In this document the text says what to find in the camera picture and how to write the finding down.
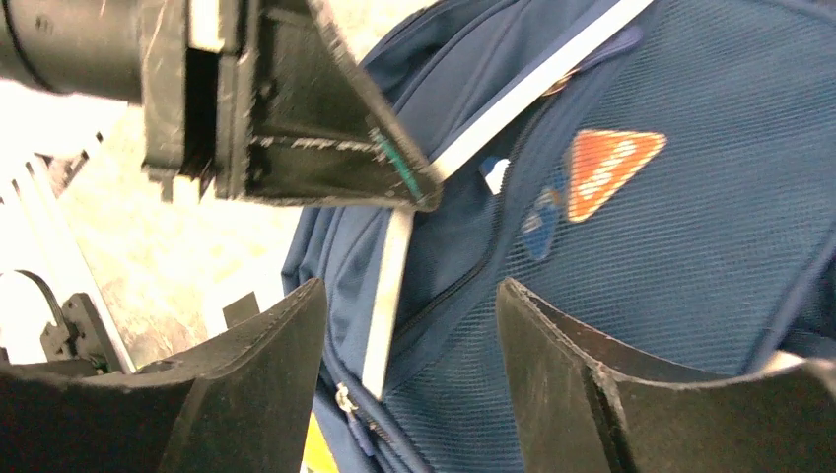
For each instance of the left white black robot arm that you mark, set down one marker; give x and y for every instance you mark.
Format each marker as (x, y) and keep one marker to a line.
(66, 47)

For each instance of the navy blue backpack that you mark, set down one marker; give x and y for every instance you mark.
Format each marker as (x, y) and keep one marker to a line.
(718, 255)

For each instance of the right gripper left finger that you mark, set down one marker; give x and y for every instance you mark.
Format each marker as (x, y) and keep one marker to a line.
(238, 402)

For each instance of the orange triangular card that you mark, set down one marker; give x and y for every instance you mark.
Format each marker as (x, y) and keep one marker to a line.
(601, 162)

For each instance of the orange toy block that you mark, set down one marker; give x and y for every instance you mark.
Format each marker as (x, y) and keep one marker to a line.
(317, 457)

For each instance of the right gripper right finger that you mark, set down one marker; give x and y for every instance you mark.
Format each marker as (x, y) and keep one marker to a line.
(586, 402)

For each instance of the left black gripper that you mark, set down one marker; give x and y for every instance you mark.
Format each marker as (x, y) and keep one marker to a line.
(319, 130)

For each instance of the blue triangular card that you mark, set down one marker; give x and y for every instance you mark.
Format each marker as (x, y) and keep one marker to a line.
(541, 224)

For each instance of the aluminium frame rail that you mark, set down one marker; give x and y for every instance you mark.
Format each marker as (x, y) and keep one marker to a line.
(53, 314)

